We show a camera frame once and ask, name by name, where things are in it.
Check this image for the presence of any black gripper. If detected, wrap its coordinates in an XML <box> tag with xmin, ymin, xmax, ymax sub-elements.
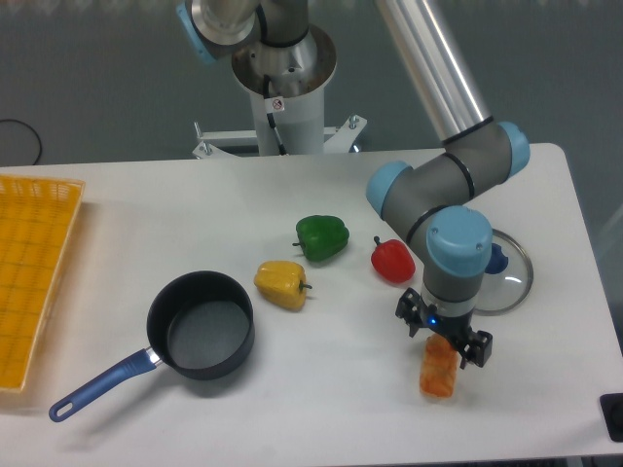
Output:
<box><xmin>395</xmin><ymin>287</ymin><xmax>493</xmax><ymax>370</ymax></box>

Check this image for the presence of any orange bread roll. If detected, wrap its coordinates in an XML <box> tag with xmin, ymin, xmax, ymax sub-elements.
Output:
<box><xmin>420</xmin><ymin>334</ymin><xmax>458</xmax><ymax>399</ymax></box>

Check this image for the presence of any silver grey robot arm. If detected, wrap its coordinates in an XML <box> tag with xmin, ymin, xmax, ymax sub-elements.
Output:
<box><xmin>177</xmin><ymin>1</ymin><xmax>531</xmax><ymax>366</ymax></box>

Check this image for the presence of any glass lid blue knob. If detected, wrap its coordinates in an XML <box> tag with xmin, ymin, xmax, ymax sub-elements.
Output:
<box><xmin>474</xmin><ymin>229</ymin><xmax>534</xmax><ymax>316</ymax></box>

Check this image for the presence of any red bell pepper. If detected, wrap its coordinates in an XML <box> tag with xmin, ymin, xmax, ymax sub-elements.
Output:
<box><xmin>371</xmin><ymin>235</ymin><xmax>416</xmax><ymax>284</ymax></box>

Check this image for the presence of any green bell pepper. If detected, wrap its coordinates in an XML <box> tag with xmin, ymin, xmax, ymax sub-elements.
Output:
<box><xmin>294</xmin><ymin>215</ymin><xmax>349</xmax><ymax>263</ymax></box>

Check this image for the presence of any yellow bell pepper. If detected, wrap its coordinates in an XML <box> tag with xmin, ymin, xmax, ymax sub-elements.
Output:
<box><xmin>253</xmin><ymin>261</ymin><xmax>312</xmax><ymax>311</ymax></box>

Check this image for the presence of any black device at edge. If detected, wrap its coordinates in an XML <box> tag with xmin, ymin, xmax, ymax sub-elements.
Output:
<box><xmin>599</xmin><ymin>393</ymin><xmax>623</xmax><ymax>443</ymax></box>

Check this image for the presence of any yellow plastic basket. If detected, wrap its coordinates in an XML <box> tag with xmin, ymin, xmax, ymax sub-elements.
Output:
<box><xmin>1</xmin><ymin>174</ymin><xmax>85</xmax><ymax>392</ymax></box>

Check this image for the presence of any black saucepan blue handle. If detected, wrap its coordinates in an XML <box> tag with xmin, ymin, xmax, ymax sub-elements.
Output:
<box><xmin>49</xmin><ymin>270</ymin><xmax>255</xmax><ymax>422</ymax></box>

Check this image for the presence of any black pedestal cable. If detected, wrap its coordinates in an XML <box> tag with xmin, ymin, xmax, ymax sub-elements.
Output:
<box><xmin>263</xmin><ymin>74</ymin><xmax>290</xmax><ymax>157</ymax></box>

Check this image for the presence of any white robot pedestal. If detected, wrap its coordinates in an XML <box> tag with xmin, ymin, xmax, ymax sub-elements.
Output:
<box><xmin>192</xmin><ymin>23</ymin><xmax>369</xmax><ymax>161</ymax></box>

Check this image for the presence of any black cable loop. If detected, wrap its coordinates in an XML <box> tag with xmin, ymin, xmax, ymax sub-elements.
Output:
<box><xmin>0</xmin><ymin>118</ymin><xmax>43</xmax><ymax>166</ymax></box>

